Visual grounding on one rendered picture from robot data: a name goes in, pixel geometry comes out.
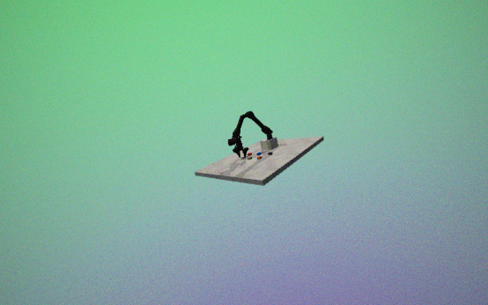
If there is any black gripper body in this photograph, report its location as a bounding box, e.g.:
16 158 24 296
236 143 249 152

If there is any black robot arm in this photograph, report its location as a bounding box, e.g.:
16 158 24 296
228 111 273 153

